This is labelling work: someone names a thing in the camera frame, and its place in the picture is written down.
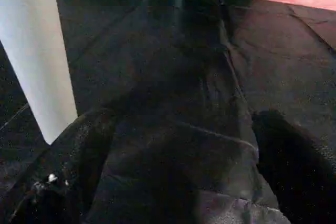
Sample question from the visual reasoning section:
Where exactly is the white plastic table leg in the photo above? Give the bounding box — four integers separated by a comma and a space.
0, 0, 79, 145

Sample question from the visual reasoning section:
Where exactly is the black work mat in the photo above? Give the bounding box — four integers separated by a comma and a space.
0, 0, 336, 224

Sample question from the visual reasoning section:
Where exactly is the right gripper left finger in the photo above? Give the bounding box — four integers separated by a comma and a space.
0, 108, 119, 224

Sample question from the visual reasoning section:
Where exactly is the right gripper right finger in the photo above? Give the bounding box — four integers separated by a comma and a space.
251, 109, 336, 224

